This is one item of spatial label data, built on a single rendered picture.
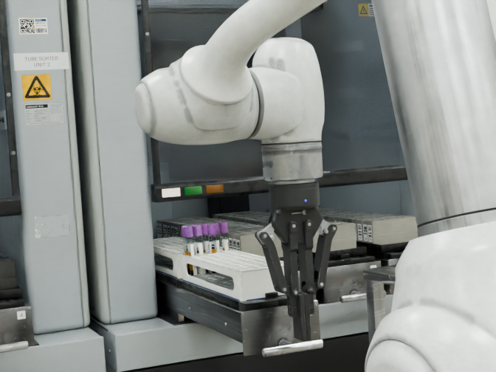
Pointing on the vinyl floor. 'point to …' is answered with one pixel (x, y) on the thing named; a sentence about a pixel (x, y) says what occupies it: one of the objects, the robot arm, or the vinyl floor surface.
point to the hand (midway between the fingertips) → (301, 316)
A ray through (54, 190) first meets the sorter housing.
